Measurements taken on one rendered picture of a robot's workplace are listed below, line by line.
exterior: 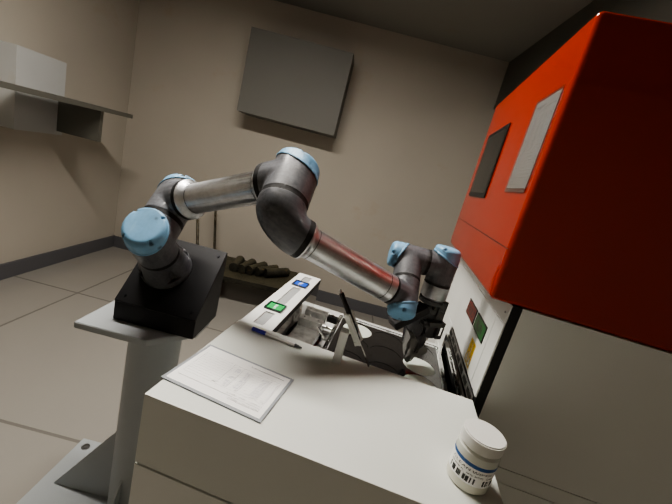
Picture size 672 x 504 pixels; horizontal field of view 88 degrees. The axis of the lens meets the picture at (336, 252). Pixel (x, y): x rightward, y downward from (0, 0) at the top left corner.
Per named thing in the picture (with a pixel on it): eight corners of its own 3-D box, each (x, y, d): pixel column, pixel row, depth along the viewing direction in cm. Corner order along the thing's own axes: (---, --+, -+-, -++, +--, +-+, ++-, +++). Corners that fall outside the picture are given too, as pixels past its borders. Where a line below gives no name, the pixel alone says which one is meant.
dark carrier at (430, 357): (434, 349, 124) (435, 347, 124) (444, 408, 91) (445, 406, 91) (342, 318, 129) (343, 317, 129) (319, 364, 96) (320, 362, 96)
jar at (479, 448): (482, 469, 64) (501, 426, 61) (491, 503, 57) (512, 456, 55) (444, 455, 65) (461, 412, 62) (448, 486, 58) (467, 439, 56)
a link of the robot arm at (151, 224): (126, 263, 99) (106, 236, 88) (150, 226, 106) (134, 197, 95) (167, 274, 99) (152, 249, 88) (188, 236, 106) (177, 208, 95)
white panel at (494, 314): (437, 327, 166) (466, 247, 157) (463, 453, 88) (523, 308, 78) (431, 325, 167) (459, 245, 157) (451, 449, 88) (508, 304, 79)
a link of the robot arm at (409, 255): (390, 267, 92) (430, 278, 92) (395, 233, 98) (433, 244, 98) (382, 280, 99) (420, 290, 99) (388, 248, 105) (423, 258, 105)
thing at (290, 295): (313, 309, 149) (321, 278, 146) (260, 377, 96) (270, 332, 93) (292, 302, 151) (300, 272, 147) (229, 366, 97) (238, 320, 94)
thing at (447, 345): (442, 357, 131) (450, 334, 128) (458, 439, 88) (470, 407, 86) (437, 355, 131) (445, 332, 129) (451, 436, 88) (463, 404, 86)
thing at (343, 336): (356, 362, 88) (370, 315, 85) (353, 370, 84) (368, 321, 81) (332, 355, 89) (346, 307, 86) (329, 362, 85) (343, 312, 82)
